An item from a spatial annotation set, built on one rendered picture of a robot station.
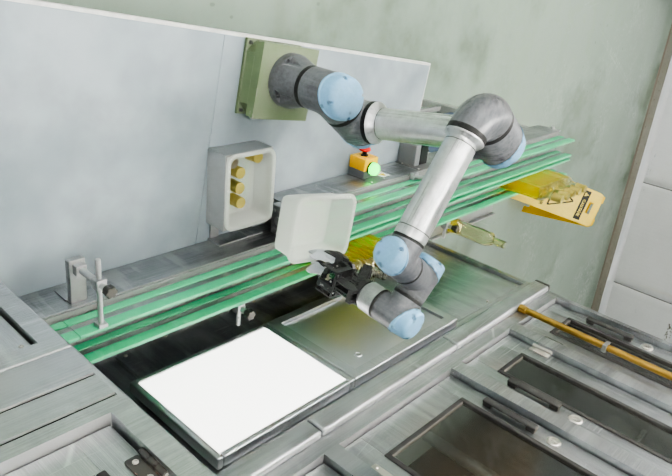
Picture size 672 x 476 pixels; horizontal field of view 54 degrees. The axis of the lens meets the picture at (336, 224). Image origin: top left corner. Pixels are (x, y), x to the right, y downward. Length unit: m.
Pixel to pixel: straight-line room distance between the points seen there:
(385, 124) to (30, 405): 1.09
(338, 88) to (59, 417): 1.03
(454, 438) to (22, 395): 0.99
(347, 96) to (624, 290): 6.69
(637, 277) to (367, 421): 6.61
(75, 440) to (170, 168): 0.92
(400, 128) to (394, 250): 0.44
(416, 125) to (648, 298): 6.57
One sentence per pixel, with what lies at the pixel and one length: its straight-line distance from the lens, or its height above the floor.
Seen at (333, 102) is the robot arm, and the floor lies 1.05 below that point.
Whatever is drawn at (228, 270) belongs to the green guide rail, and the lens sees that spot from 1.82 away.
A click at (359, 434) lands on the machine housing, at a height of 1.43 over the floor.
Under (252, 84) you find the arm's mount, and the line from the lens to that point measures 1.83.
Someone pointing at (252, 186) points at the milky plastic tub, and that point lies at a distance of 1.97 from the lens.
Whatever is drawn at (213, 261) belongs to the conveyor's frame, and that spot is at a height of 0.87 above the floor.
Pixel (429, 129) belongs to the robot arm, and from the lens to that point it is 1.69.
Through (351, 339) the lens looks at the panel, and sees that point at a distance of 1.87.
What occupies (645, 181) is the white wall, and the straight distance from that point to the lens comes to 7.77.
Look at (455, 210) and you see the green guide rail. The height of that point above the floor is 0.92.
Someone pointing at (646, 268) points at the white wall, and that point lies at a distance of 8.00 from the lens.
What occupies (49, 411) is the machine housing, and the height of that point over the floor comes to 1.37.
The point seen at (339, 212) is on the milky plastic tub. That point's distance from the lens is 1.77.
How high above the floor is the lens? 2.16
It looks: 37 degrees down
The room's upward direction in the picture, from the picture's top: 114 degrees clockwise
